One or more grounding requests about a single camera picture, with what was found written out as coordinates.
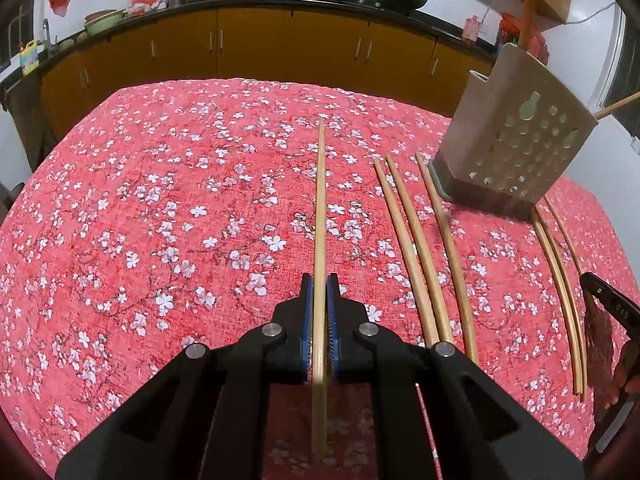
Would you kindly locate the window with small side bars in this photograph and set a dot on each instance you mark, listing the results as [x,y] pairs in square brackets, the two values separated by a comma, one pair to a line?
[15,30]

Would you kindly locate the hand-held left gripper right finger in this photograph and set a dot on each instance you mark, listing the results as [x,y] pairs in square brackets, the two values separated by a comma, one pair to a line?
[334,310]

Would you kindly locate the red plastic bag over thermoses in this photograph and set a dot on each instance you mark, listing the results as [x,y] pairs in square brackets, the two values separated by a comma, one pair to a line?
[515,24]

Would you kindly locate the pink packet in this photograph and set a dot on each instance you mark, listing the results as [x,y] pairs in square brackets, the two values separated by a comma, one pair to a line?
[471,29]

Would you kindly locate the red plastic bag on counter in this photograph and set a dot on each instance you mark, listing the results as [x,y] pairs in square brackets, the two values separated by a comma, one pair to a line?
[147,2]

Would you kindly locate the brown lower kitchen cabinets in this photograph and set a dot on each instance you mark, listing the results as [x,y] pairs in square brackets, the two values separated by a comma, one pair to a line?
[250,45]

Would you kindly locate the metal faucet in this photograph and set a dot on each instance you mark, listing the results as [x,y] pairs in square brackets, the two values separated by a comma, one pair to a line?
[47,32]

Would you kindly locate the black kitchen countertop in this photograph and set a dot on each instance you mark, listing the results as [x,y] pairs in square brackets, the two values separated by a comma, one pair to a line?
[280,0]

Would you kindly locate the beige perforated chopstick holder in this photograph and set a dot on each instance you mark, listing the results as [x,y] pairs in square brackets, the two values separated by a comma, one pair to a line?
[505,110]

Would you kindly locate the yellow detergent bottle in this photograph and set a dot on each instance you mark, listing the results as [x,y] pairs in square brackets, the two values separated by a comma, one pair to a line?
[30,60]

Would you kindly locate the red floral tablecloth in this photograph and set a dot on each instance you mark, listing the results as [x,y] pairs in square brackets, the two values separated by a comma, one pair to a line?
[150,210]

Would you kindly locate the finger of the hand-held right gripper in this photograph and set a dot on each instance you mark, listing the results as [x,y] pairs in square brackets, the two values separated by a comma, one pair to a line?
[612,300]
[617,425]

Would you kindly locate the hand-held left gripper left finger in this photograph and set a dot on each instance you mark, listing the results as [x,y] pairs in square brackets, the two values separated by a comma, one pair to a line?
[306,310]

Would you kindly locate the green basin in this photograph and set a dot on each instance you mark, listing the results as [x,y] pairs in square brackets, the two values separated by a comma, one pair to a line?
[102,22]

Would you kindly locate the large window with white frame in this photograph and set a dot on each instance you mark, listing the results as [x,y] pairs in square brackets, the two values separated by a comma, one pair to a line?
[622,75]

